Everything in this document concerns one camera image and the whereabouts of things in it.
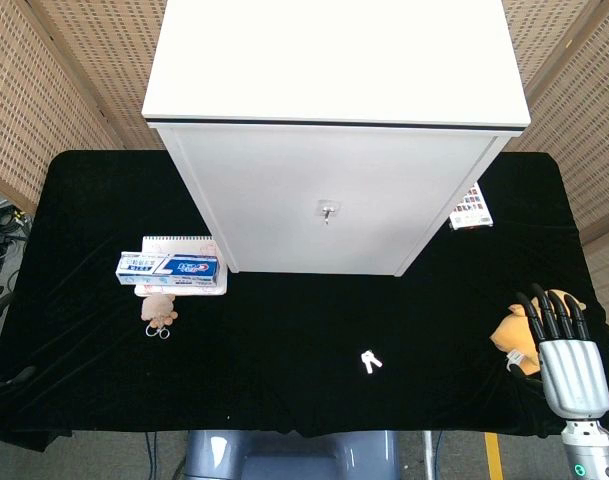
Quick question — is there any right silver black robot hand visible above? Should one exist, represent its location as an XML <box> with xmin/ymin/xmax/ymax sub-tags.
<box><xmin>515</xmin><ymin>283</ymin><xmax>609</xmax><ymax>419</ymax></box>

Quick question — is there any small white key bunch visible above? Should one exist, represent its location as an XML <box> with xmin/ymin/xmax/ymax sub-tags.
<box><xmin>360</xmin><ymin>350</ymin><xmax>384</xmax><ymax>375</ymax></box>

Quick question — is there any white cabinet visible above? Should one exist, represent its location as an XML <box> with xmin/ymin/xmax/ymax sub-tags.
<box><xmin>141</xmin><ymin>0</ymin><xmax>531</xmax><ymax>279</ymax></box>

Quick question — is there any yellow plush toy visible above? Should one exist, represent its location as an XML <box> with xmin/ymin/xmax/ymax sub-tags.
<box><xmin>488</xmin><ymin>288</ymin><xmax>588</xmax><ymax>376</ymax></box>

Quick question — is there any yellow floor tape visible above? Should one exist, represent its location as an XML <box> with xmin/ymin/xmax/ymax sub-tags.
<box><xmin>485</xmin><ymin>432</ymin><xmax>505</xmax><ymax>480</ymax></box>

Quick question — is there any metal table leg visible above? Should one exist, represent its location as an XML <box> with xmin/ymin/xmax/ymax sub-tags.
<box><xmin>421</xmin><ymin>429</ymin><xmax>435</xmax><ymax>480</ymax></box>

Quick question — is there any blue white toothpaste box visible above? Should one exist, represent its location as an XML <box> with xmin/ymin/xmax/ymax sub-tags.
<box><xmin>115</xmin><ymin>251</ymin><xmax>221</xmax><ymax>287</ymax></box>

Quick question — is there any colour swatch card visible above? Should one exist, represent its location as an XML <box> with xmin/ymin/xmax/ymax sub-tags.
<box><xmin>447</xmin><ymin>180</ymin><xmax>495</xmax><ymax>231</ymax></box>

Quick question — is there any white spiral notebook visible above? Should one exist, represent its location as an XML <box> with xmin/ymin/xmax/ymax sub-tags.
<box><xmin>133</xmin><ymin>235</ymin><xmax>230</xmax><ymax>297</ymax></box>

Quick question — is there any black velvet tablecloth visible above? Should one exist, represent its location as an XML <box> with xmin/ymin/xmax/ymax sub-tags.
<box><xmin>0</xmin><ymin>149</ymin><xmax>609</xmax><ymax>454</ymax></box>

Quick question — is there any grey blue robot torso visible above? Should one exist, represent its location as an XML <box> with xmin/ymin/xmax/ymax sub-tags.
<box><xmin>176</xmin><ymin>429</ymin><xmax>400</xmax><ymax>480</ymax></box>

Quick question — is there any black cable bundle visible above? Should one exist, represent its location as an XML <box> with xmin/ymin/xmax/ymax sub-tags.
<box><xmin>0</xmin><ymin>199</ymin><xmax>33</xmax><ymax>274</ymax></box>

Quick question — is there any dark thin cable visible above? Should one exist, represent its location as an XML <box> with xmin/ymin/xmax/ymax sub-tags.
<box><xmin>433</xmin><ymin>429</ymin><xmax>445</xmax><ymax>480</ymax></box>

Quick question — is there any beige plush keychain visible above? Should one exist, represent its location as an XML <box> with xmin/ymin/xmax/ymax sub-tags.
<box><xmin>140</xmin><ymin>293</ymin><xmax>180</xmax><ymax>324</ymax></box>

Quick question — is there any blue cable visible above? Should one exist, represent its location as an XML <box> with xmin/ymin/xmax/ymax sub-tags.
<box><xmin>144</xmin><ymin>430</ymin><xmax>158</xmax><ymax>480</ymax></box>

